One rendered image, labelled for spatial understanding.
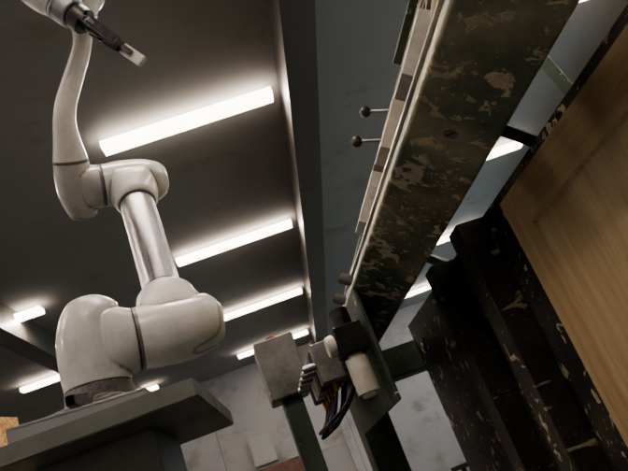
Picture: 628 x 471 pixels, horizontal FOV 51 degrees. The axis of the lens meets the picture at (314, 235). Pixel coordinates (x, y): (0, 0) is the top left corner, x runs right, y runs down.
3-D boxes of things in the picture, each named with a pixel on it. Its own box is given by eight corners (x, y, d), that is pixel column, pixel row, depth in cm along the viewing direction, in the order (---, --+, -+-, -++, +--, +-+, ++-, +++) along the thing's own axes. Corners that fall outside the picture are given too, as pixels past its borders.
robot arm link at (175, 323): (144, 385, 159) (232, 364, 166) (140, 343, 148) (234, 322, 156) (98, 192, 210) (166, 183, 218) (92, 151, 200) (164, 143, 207)
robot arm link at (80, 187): (50, 161, 200) (96, 155, 204) (61, 218, 205) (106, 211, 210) (51, 167, 188) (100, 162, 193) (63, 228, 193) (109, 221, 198)
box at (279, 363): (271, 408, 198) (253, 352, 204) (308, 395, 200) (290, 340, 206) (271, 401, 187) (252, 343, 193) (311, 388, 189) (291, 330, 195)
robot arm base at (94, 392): (33, 422, 139) (29, 397, 141) (89, 425, 160) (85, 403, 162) (110, 395, 137) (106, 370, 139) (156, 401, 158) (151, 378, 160)
